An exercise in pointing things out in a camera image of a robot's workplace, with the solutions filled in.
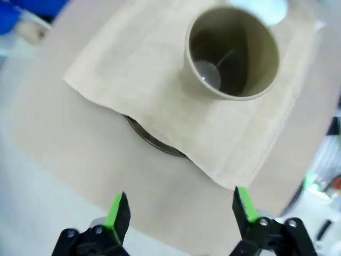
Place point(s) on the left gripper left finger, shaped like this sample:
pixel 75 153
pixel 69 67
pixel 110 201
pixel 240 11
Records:
pixel 120 218

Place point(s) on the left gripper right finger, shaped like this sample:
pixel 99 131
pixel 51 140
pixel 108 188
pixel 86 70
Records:
pixel 243 213

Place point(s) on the beige cloth mat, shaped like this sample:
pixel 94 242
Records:
pixel 160 93

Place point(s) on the metal spoon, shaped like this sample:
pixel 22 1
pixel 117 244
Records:
pixel 209 74

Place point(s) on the tall beige cup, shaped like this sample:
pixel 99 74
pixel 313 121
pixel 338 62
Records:
pixel 262 58

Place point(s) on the light blue bowl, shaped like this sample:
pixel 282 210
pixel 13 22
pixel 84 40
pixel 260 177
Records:
pixel 266 13

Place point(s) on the person's right forearm blue sleeve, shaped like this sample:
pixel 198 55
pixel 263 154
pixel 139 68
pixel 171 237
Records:
pixel 10 13

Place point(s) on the dark brown plastic tray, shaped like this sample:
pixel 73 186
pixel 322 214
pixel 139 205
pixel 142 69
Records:
pixel 149 142

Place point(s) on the person's right hand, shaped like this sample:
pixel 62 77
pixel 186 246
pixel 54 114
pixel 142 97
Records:
pixel 34 30

